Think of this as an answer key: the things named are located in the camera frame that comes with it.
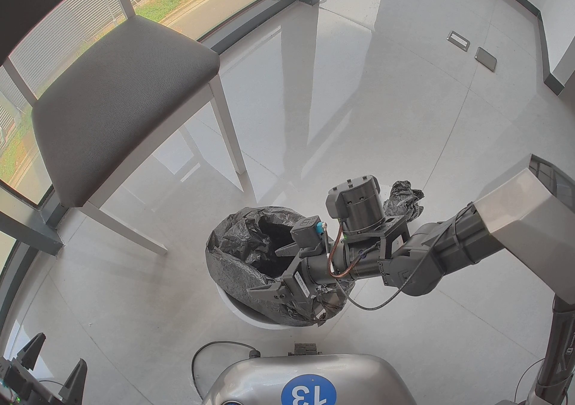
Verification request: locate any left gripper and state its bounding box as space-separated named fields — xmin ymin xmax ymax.
xmin=0 ymin=333 xmax=88 ymax=405

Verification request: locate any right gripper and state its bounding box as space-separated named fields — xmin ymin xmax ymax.
xmin=246 ymin=244 xmax=382 ymax=305

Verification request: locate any black plastic bag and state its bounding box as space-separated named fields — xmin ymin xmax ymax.
xmin=205 ymin=205 xmax=355 ymax=327

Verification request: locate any black plastic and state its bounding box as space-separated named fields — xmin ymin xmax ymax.
xmin=382 ymin=179 xmax=425 ymax=220

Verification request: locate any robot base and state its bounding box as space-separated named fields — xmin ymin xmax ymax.
xmin=202 ymin=342 xmax=418 ymax=405

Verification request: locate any white trash bin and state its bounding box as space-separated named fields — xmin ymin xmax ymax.
xmin=217 ymin=283 xmax=317 ymax=331

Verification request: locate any grey cushioned white chair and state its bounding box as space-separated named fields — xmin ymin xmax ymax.
xmin=0 ymin=0 xmax=248 ymax=258

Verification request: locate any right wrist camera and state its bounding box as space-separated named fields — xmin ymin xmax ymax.
xmin=290 ymin=215 xmax=326 ymax=258

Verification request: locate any black cable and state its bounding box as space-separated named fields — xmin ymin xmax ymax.
xmin=344 ymin=277 xmax=420 ymax=312
xmin=191 ymin=340 xmax=262 ymax=399
xmin=517 ymin=357 xmax=548 ymax=400

